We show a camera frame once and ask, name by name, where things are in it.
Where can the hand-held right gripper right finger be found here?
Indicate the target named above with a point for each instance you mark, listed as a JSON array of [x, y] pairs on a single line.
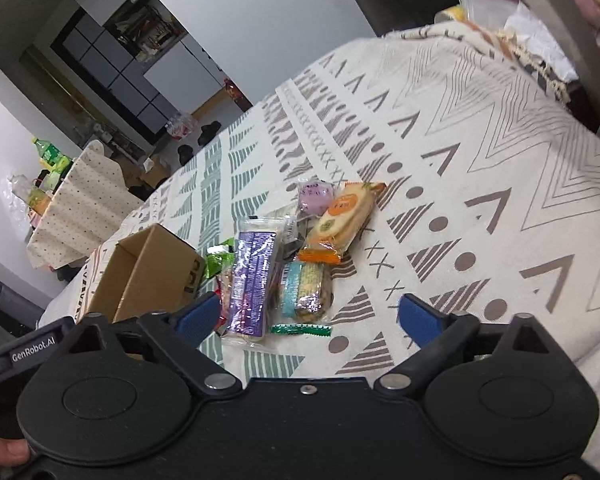
[[420, 320]]

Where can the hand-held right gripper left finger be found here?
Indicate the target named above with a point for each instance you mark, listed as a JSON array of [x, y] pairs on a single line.
[[200, 312]]

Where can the red yellow snack packet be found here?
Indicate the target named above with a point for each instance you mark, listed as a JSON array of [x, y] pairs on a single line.
[[225, 290]]

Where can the green blue snack packet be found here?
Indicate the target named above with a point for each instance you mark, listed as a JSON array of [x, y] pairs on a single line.
[[217, 260]]

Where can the brown cardboard box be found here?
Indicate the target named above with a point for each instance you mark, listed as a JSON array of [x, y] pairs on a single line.
[[165, 265]]

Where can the long green candy wrapper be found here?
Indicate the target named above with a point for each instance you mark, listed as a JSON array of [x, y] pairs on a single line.
[[300, 330]]

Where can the blue-edged cracker packet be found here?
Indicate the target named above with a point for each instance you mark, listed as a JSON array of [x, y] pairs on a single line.
[[307, 290]]

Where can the small black clear packet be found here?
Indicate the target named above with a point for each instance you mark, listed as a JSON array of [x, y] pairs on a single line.
[[292, 235]]

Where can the orange cracker packet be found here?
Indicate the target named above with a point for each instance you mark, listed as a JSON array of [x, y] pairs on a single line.
[[342, 217]]

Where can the round purple pastry packet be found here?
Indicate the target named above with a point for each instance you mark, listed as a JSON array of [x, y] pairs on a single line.
[[315, 197]]

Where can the person's left hand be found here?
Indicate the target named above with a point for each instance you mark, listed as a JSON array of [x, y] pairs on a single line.
[[2, 452]]

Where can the cardboard box on floor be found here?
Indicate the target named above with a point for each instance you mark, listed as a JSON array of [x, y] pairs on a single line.
[[155, 172]]

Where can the black shoe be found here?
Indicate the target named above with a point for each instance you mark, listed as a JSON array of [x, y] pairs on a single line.
[[207, 133], [185, 154]]

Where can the table with dotted tablecloth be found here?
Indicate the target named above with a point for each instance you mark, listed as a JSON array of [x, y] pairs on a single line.
[[80, 200]]

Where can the yellow drink bottle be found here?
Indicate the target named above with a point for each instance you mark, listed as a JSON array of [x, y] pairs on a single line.
[[40, 202]]

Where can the pack of water bottles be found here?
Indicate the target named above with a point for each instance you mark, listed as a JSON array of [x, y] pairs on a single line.
[[180, 124]]

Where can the patterned bed blanket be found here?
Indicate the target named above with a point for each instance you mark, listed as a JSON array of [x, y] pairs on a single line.
[[455, 110]]

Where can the green drink bottle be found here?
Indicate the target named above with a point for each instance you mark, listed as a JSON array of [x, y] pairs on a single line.
[[50, 152]]

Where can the brown glass jug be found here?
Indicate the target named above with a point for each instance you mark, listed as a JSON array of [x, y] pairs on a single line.
[[235, 94]]

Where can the white cabinet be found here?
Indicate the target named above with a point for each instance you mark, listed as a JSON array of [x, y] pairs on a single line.
[[185, 70]]

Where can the dark grid cabinet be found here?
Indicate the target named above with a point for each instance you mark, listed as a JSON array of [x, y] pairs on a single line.
[[110, 75]]

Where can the cluttered kitchen shelf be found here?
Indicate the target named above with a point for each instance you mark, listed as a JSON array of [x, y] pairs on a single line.
[[145, 25]]

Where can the white crumpled cloth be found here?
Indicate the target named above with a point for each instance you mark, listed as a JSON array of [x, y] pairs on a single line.
[[540, 30]]

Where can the grey metal bar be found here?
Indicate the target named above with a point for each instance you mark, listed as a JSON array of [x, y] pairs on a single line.
[[555, 20]]

